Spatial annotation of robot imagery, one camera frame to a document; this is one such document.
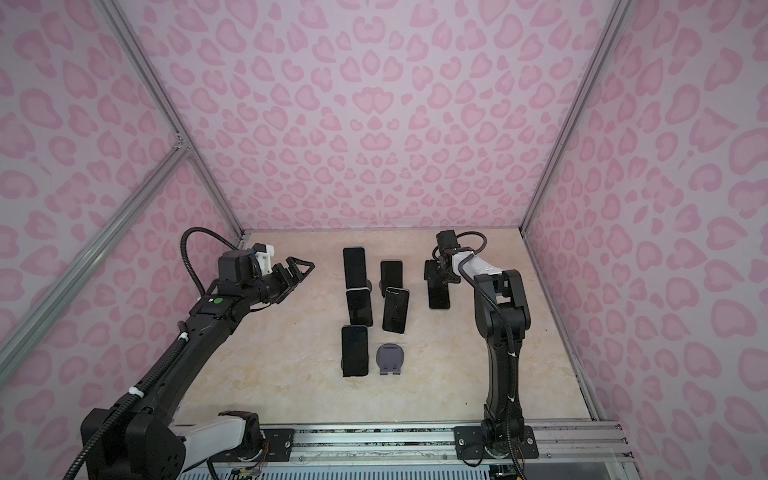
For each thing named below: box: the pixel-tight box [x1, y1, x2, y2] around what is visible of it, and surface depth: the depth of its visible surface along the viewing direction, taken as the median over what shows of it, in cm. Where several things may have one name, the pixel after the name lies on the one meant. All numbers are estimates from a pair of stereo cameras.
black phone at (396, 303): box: [382, 287, 410, 334], surface depth 92 cm
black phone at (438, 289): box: [424, 259, 450, 309], surface depth 100 cm
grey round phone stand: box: [376, 343, 404, 375], surface depth 87 cm
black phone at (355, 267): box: [343, 247, 367, 289], surface depth 97 cm
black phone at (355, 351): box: [341, 325, 369, 377], surface depth 82 cm
